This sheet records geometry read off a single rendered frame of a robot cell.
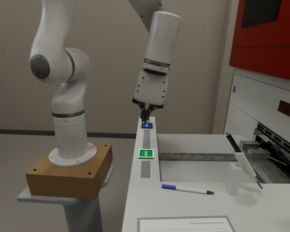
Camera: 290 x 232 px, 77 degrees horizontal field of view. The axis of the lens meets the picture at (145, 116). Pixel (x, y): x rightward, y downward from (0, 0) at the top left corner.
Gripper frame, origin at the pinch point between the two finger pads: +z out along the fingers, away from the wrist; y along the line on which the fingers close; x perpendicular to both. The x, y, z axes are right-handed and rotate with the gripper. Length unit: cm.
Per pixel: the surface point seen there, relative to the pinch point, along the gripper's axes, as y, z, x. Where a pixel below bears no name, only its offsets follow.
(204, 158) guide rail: -33.8, 21.6, -16.9
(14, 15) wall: 183, -23, -203
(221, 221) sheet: -20.5, 10.6, 28.1
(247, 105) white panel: -59, -3, -42
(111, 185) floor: 12, 117, -90
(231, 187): -25.2, 7.2, 20.0
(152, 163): -5.9, 14.6, 5.6
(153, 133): -6.9, 14.3, -17.6
